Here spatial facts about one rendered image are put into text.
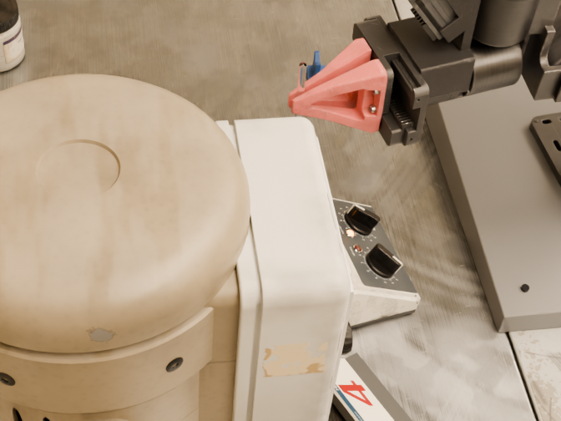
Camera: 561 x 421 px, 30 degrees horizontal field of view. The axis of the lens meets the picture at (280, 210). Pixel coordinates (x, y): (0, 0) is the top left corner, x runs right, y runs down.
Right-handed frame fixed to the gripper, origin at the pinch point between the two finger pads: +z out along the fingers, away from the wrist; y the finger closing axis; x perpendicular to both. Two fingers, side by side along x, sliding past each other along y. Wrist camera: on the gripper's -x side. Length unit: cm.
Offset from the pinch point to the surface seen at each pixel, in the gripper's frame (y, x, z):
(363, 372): 12.6, 24.8, -3.0
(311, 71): -28.2, 24.4, -14.0
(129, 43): -40.4, 24.8, 5.2
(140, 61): -36.7, 24.8, 4.9
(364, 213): -1.2, 18.8, -8.5
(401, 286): 6.6, 21.4, -9.3
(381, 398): 15.7, 24.8, -3.4
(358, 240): 1.1, 19.9, -7.0
